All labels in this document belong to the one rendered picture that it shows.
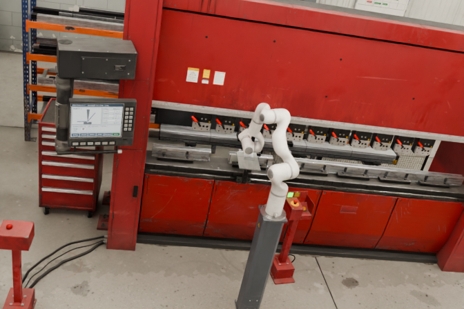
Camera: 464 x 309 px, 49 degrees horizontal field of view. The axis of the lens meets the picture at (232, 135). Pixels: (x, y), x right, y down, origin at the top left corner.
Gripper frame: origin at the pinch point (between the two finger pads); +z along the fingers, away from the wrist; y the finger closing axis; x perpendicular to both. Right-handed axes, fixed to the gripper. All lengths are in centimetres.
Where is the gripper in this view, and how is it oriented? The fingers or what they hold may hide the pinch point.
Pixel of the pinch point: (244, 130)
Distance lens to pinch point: 408.2
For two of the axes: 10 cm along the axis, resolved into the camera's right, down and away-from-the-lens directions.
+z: -1.0, -4.9, 8.6
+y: -7.6, 6.0, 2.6
